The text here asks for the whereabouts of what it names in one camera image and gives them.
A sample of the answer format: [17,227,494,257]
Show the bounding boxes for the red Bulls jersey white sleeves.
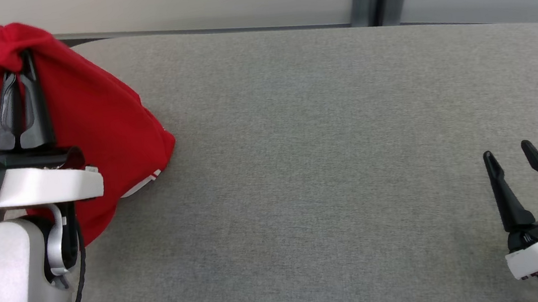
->
[0,4,187,256]

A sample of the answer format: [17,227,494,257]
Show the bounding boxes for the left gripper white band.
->
[0,42,106,210]

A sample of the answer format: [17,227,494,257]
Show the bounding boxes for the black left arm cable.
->
[53,228,92,302]

